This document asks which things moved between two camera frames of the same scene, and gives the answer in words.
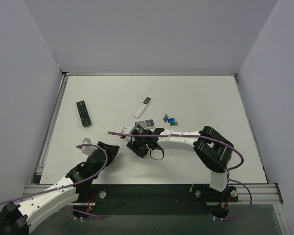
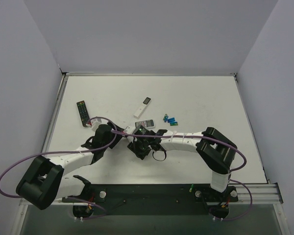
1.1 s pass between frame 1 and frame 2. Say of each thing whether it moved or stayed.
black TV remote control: stayed
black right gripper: stayed
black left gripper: moved
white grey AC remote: stayed
